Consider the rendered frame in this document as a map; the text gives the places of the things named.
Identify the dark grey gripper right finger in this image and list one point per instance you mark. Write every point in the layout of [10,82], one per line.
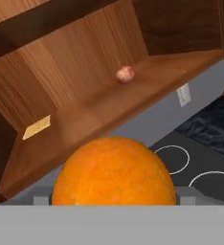
[187,200]

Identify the black hob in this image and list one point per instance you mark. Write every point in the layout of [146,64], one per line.
[200,166]

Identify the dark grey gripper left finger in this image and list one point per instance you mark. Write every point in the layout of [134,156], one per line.
[41,199]

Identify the orange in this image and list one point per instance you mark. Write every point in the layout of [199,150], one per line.
[114,173]

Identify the white wall socket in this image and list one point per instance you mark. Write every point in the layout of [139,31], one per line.
[183,95]

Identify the wooden cabinet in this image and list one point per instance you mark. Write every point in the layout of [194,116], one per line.
[85,70]

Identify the yellow flat block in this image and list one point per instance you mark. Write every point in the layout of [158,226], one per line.
[37,127]

